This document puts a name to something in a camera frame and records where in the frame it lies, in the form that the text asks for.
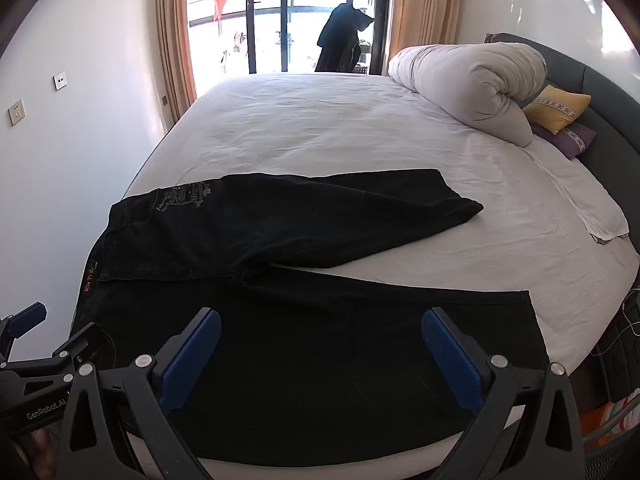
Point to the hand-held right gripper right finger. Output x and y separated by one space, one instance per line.
452 365

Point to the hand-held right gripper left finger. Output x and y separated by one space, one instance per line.
192 360

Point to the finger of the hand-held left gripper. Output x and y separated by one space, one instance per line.
75 347
27 316

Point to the black pants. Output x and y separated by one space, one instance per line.
300 340

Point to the person's left hand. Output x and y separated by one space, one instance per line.
40 452

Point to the orange striped cloth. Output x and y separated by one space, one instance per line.
612 417

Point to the white folded cloth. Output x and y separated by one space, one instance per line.
595 205

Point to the purple patterned pillow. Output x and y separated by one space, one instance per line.
570 140

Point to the bed with white sheet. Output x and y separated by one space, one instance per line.
325 125

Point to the yellow patterned pillow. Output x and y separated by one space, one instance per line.
555 107

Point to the rolled white duvet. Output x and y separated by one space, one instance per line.
465 85

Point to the grey bed headboard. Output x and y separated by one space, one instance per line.
615 125

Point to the beige curtain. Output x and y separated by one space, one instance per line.
175 35
425 5

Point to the black hanging garment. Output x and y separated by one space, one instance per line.
342 40

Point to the red hanging cloth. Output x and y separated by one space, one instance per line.
219 7

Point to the black framed glass door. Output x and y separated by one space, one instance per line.
285 10

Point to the white wall socket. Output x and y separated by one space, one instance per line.
16 113
60 81

